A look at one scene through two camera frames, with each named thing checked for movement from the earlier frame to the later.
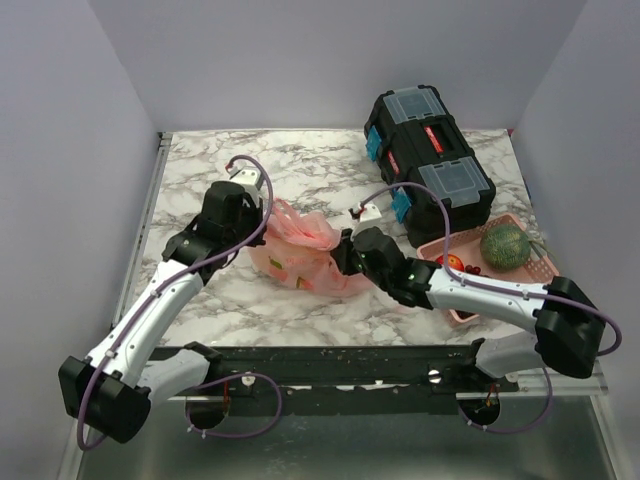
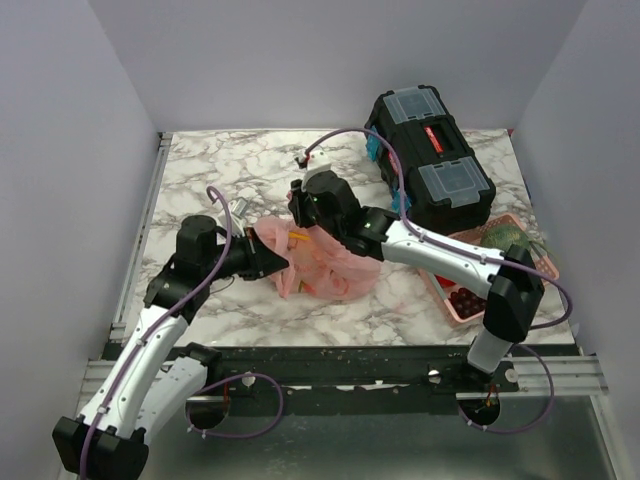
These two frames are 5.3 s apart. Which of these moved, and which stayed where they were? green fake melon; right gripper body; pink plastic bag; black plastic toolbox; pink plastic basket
Moved: right gripper body; pink plastic bag
Stayed: green fake melon; black plastic toolbox; pink plastic basket
